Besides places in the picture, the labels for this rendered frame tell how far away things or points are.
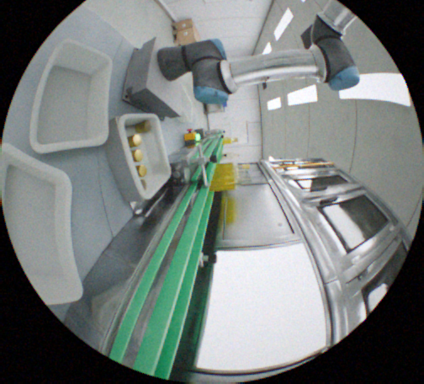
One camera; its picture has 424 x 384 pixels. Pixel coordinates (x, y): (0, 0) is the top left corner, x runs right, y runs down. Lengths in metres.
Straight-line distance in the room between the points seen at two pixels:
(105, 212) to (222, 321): 0.40
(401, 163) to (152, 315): 1.84
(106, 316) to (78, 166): 0.30
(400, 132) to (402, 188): 0.50
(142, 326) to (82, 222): 0.24
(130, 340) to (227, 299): 0.26
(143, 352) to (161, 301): 0.12
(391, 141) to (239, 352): 1.81
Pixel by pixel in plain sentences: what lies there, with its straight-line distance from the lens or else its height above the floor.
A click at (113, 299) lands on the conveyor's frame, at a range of 0.30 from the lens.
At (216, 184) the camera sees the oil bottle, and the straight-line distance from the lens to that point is 0.55.
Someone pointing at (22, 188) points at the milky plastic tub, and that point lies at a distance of 0.31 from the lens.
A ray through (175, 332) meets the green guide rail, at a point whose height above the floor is 0.96.
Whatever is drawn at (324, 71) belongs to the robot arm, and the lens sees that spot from 0.40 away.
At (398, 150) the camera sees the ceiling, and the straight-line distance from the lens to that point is 1.73.
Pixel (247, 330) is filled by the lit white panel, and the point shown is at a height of 1.10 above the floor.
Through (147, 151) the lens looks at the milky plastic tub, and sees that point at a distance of 0.46.
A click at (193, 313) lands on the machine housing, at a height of 0.95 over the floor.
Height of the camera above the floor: 1.06
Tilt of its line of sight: 10 degrees down
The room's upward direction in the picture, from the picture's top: 86 degrees clockwise
